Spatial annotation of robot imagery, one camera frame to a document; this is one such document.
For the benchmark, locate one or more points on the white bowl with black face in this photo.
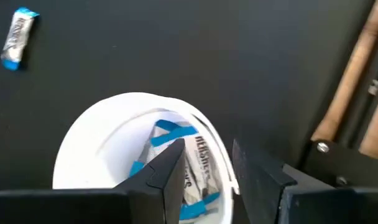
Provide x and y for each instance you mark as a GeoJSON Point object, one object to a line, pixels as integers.
{"type": "Point", "coordinates": [99, 140]}

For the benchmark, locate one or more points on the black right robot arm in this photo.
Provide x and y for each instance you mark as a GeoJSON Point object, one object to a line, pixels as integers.
{"type": "Point", "coordinates": [332, 168]}

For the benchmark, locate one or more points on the black table mat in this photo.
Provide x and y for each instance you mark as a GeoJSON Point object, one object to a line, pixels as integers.
{"type": "Point", "coordinates": [176, 46]}

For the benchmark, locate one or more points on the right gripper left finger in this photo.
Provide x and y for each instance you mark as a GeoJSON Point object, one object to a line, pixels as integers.
{"type": "Point", "coordinates": [83, 208]}

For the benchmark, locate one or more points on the blue white candy bar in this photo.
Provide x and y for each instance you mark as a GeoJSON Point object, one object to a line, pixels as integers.
{"type": "Point", "coordinates": [193, 211]}
{"type": "Point", "coordinates": [18, 39]}
{"type": "Point", "coordinates": [153, 147]}
{"type": "Point", "coordinates": [204, 168]}

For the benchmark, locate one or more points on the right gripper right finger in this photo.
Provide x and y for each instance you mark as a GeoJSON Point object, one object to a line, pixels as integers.
{"type": "Point", "coordinates": [301, 205]}

